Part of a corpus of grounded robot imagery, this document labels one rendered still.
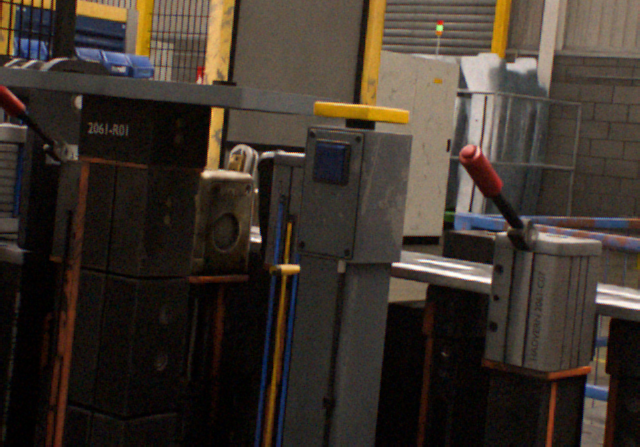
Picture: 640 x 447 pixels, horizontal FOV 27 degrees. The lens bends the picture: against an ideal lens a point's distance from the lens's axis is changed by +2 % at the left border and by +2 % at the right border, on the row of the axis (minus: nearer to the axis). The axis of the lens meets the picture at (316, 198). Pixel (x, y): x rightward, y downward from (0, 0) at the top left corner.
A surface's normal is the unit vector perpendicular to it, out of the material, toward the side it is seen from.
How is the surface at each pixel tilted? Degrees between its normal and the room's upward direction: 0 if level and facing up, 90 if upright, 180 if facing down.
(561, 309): 90
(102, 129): 90
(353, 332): 90
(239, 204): 90
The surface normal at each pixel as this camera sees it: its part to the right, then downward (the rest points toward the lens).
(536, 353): -0.62, -0.02
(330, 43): 0.80, 0.11
